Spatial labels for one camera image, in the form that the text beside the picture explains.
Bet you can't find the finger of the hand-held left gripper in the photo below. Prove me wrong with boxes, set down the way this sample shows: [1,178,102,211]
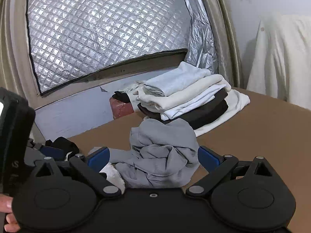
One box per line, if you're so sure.
[39,146,67,162]

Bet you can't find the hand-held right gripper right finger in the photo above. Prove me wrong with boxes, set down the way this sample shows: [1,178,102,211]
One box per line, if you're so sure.
[186,146,281,198]

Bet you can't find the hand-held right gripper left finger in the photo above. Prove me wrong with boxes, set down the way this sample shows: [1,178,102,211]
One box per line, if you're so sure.
[30,147,123,198]

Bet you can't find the grey printed shirt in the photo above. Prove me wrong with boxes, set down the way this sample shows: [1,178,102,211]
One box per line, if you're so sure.
[107,118,200,189]

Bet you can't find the person's left hand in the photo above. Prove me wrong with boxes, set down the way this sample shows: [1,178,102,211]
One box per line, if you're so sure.
[0,194,22,233]

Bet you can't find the fluffy beige blanket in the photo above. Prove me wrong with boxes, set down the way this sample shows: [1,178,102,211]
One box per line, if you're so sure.
[87,146,126,193]

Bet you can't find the black folded garment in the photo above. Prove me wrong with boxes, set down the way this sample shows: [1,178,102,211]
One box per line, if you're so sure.
[188,99,229,130]

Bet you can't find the red speckled box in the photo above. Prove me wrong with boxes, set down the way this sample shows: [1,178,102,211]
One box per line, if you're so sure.
[109,97,135,120]

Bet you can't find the white folded shirt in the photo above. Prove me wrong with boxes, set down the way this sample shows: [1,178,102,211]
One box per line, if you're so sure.
[161,95,219,121]

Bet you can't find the dark brown folded garment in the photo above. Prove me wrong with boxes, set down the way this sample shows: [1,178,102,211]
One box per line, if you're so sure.
[137,89,229,121]

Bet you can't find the small black cloth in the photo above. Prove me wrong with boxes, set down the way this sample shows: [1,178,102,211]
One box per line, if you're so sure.
[113,90,132,104]

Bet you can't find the large white folded garment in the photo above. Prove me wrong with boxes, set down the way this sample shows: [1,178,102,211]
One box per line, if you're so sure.
[143,89,251,137]

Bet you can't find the crumpled white cloth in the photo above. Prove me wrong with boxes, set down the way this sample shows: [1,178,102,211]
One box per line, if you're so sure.
[122,80,145,97]

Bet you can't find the pale blue folded shirt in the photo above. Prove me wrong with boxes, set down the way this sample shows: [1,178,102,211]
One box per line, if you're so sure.
[143,61,211,97]

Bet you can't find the beige curtain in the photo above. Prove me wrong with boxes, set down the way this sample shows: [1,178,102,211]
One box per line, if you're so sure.
[0,0,42,99]
[197,0,243,88]

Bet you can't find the white hanging cloth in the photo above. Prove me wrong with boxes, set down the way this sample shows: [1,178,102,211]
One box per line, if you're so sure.
[246,13,311,111]

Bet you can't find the silver quilted insulation cover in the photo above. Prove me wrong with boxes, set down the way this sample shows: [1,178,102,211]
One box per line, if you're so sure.
[25,0,218,96]

